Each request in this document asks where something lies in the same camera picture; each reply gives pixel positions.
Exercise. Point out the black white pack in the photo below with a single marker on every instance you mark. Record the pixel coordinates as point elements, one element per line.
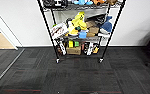
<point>89,48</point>

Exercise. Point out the white door frame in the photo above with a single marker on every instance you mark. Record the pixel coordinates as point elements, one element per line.
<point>6,28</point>

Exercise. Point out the brown paper box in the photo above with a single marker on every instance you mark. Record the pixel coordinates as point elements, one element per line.
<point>92,29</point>

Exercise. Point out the blue plush toy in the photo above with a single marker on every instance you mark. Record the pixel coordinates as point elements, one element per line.
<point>80,2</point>

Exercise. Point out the white red snack bag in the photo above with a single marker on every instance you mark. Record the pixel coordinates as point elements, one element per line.
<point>59,30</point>

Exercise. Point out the yellow plush toy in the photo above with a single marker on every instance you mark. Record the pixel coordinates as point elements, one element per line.
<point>78,22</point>

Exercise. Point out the blue bag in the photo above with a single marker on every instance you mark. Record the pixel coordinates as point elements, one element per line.
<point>106,26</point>

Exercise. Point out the brown cardboard box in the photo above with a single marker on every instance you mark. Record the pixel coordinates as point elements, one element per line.
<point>73,51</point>

